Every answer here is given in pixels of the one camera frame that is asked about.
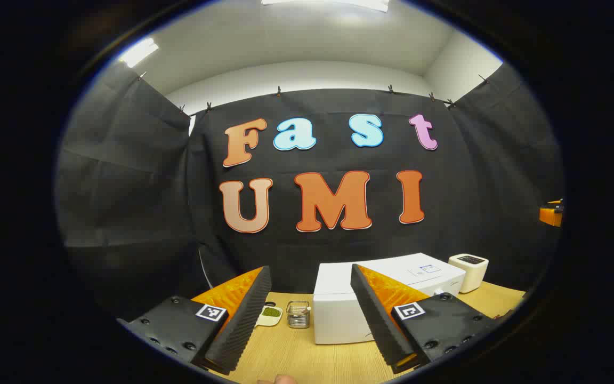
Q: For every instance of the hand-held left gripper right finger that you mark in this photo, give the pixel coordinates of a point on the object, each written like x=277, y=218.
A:
x=379, y=320

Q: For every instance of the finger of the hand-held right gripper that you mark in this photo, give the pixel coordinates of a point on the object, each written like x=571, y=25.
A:
x=549, y=215

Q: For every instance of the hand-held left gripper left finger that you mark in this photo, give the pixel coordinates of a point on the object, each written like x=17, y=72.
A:
x=243, y=320

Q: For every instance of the white microwave oven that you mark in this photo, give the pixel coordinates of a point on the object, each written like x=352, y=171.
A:
x=339, y=312

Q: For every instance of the white dish with green filling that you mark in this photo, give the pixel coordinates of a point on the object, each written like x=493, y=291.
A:
x=270, y=314

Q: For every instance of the metal mesh basket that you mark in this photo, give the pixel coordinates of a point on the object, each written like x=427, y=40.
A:
x=298, y=316

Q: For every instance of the white toaster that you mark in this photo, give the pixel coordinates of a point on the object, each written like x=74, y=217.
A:
x=472, y=274

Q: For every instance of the row of black clips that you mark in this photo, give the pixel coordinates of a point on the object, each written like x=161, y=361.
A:
x=279, y=91

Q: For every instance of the ceiling light panel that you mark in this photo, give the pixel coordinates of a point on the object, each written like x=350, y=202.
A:
x=138, y=52
x=333, y=3

